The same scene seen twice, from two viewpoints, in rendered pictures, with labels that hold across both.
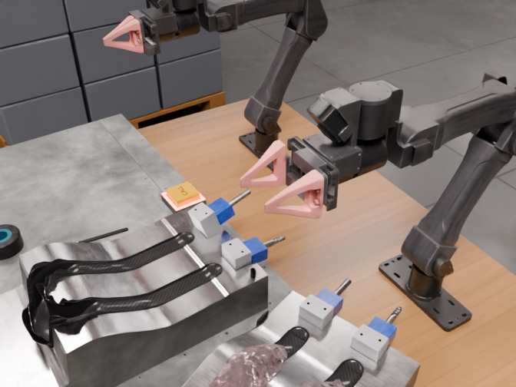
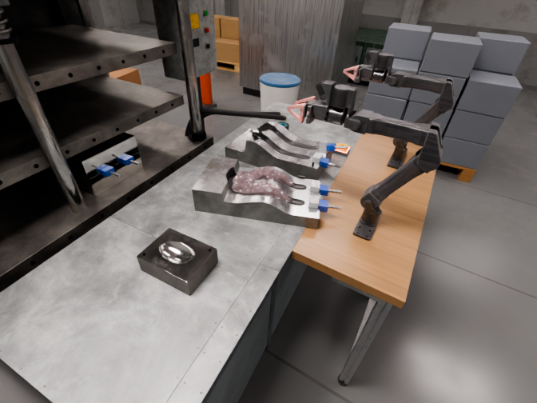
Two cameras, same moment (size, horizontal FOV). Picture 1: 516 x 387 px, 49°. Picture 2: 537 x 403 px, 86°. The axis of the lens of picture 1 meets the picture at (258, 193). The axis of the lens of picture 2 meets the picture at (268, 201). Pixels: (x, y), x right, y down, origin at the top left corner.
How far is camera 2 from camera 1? 0.87 m
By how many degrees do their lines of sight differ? 46
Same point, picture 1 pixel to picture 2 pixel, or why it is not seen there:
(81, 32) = (413, 101)
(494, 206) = not seen: outside the picture
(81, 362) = (248, 147)
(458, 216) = (385, 185)
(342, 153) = (320, 104)
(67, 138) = not seen: hidden behind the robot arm
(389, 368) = (308, 211)
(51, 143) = not seen: hidden behind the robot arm
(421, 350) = (335, 228)
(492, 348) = (359, 250)
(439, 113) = (377, 117)
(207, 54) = (477, 145)
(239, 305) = (303, 173)
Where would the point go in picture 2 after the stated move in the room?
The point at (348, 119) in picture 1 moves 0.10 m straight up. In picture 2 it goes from (325, 90) to (330, 57)
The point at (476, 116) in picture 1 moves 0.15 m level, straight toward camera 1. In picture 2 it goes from (397, 129) to (352, 129)
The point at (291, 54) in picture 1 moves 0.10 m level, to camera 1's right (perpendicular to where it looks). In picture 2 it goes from (426, 114) to (445, 122)
